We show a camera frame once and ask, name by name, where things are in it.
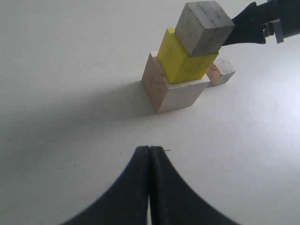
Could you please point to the yellow cube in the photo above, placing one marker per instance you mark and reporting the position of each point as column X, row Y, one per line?
column 178, row 66

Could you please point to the small pale wooden cube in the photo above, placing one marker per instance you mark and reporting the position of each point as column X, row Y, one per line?
column 220, row 71

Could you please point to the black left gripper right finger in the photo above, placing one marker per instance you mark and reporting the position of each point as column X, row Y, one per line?
column 172, row 201

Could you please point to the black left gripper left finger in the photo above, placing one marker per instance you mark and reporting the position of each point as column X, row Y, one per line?
column 125, row 202

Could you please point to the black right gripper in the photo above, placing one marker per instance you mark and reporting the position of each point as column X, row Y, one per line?
column 284, row 15

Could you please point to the medium grey wooden cube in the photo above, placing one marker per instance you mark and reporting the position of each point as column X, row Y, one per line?
column 203, row 27

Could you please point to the large pale wooden cube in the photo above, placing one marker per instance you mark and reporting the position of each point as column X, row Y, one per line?
column 165, row 97

